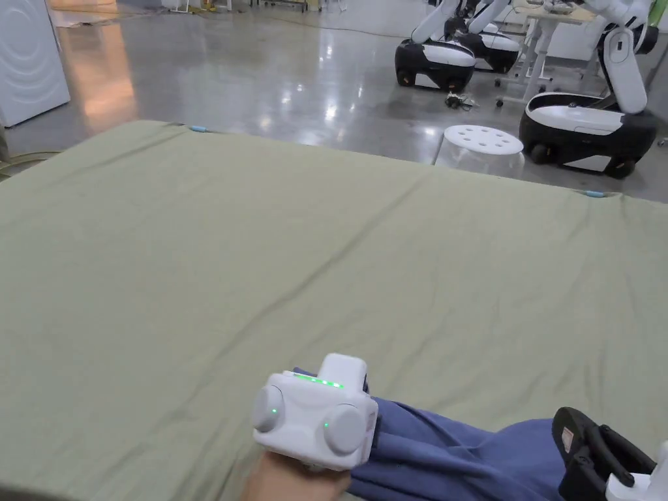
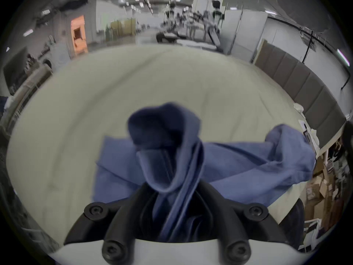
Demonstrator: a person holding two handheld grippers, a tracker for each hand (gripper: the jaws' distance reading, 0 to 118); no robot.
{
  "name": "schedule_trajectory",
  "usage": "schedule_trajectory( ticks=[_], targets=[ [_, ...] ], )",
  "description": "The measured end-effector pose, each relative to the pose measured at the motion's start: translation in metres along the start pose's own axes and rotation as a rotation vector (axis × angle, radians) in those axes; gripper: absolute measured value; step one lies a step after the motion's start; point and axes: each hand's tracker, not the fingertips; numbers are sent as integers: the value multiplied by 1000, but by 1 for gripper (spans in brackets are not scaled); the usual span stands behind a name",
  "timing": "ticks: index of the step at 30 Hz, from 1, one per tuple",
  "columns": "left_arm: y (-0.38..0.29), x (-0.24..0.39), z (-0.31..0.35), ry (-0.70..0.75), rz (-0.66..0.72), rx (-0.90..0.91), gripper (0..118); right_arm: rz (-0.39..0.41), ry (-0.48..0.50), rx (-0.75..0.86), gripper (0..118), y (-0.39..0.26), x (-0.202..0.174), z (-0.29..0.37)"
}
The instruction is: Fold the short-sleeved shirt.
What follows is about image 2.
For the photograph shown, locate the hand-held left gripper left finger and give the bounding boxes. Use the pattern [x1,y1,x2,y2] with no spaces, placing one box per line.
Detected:
[63,182,158,264]

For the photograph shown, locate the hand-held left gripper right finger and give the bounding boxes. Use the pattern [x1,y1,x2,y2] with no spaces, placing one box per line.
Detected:
[195,180,293,264]

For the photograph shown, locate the dark blue shirt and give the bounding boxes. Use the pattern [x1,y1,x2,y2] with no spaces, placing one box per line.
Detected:
[93,102,316,243]

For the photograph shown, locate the stack of cardboard cartons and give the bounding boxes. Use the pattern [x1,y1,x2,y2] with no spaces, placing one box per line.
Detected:
[303,159,345,228]

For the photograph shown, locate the grey padded headboard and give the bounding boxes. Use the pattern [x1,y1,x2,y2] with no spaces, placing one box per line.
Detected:
[254,39,347,149]

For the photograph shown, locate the white washing machine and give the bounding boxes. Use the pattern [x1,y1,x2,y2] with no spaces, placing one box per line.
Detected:
[41,41,72,74]

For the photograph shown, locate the white humanoid robot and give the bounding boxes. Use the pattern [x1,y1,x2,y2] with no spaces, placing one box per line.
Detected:
[204,0,225,53]

